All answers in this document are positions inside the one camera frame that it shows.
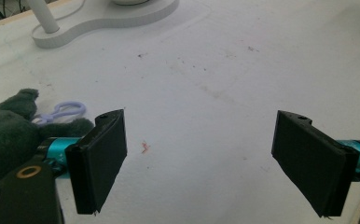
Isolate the lilac plastic clip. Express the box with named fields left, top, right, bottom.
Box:
left=32, top=100, right=88, bottom=126

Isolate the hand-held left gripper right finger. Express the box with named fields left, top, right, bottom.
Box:
left=270, top=109, right=360, bottom=218

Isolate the white stand pole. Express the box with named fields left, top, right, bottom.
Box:
left=27, top=0, right=61, bottom=35

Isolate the white stand base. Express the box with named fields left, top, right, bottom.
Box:
left=32, top=0, right=181, bottom=49

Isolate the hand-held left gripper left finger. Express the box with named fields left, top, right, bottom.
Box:
left=64, top=108, right=129, bottom=216

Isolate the dark green plush toy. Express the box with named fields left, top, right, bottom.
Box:
left=0, top=88, right=95, bottom=192

